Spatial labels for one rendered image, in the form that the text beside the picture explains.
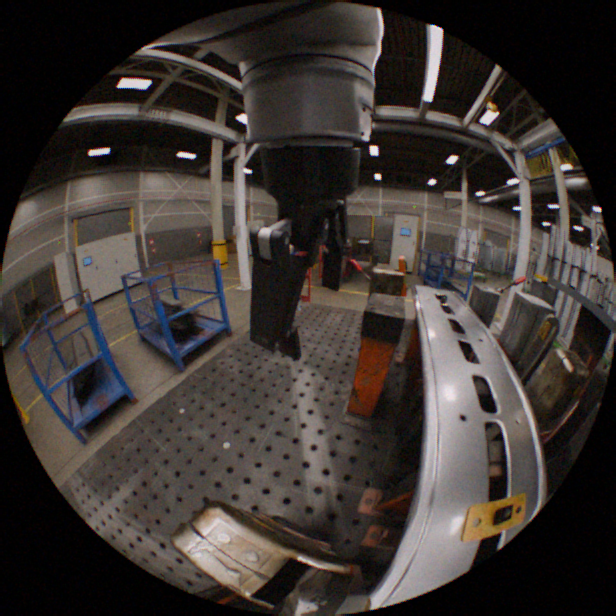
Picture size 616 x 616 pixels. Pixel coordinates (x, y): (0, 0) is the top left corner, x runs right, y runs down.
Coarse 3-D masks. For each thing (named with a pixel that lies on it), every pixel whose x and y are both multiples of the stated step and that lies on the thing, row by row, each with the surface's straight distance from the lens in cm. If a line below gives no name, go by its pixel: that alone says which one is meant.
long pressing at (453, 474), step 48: (432, 288) 74; (432, 336) 37; (480, 336) 45; (432, 384) 26; (432, 432) 22; (480, 432) 25; (528, 432) 31; (432, 480) 19; (480, 480) 22; (528, 480) 27; (432, 528) 19; (384, 576) 18; (432, 576) 20
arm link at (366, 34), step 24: (264, 24) 11; (288, 24) 11; (312, 24) 12; (336, 24) 12; (360, 24) 13; (216, 48) 14; (240, 48) 13; (264, 48) 13; (288, 48) 13; (312, 48) 13; (336, 48) 13; (360, 48) 15
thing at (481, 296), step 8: (480, 288) 66; (488, 288) 71; (472, 296) 70; (480, 296) 66; (488, 296) 67; (496, 296) 68; (472, 304) 69; (480, 304) 67; (488, 304) 68; (496, 304) 70; (480, 312) 68; (488, 312) 69; (488, 320) 70; (488, 328) 72; (472, 352) 75; (472, 360) 77
